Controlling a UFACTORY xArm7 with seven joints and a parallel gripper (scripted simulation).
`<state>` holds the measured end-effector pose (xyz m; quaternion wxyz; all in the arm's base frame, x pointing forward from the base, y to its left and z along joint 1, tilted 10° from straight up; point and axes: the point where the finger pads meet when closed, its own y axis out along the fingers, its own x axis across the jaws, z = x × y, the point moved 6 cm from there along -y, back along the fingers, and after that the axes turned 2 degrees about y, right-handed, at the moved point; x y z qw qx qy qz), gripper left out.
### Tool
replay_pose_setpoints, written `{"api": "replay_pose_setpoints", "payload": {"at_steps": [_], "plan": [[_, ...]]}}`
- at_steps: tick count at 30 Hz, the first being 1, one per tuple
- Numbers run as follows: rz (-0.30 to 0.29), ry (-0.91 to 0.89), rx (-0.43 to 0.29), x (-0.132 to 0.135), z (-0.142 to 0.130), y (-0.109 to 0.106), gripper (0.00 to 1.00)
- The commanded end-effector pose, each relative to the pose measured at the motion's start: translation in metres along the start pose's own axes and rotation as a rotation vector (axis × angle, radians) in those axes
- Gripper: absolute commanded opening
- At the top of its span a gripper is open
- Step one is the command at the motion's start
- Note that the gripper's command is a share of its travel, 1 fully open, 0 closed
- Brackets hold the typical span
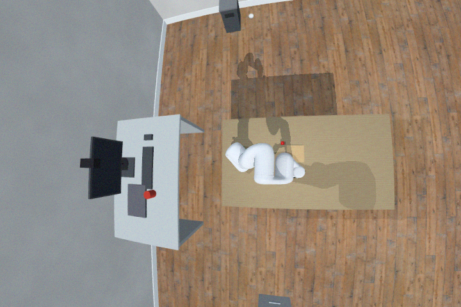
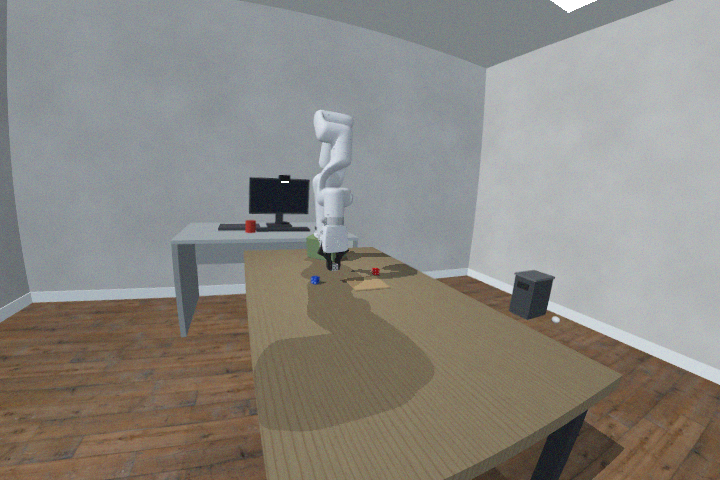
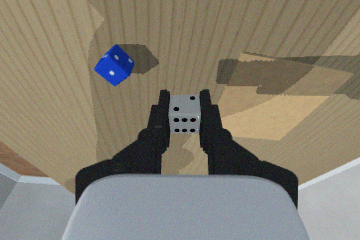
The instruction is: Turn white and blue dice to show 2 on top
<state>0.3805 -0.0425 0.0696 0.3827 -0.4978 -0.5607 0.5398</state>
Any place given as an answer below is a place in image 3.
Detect blue die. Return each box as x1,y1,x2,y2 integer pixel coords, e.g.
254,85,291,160
94,45,134,86

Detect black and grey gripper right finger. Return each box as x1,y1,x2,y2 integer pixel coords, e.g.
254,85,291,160
199,89,298,211

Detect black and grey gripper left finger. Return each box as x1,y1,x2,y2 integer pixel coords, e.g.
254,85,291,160
75,90,170,204

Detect white die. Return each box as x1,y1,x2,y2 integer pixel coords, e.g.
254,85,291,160
168,95,201,134

